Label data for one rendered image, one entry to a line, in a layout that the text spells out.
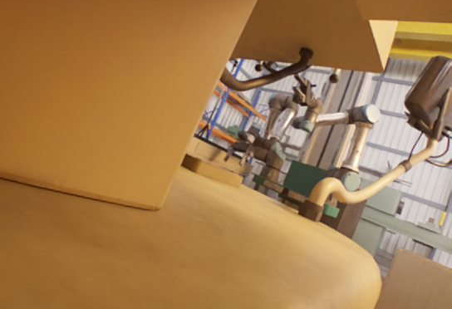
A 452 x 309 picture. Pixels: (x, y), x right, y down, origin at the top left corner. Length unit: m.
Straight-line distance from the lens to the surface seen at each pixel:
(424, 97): 1.09
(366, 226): 6.06
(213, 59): 0.16
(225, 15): 0.17
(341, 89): 2.26
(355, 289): 0.24
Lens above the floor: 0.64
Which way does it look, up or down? 6 degrees up
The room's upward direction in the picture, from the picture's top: 24 degrees clockwise
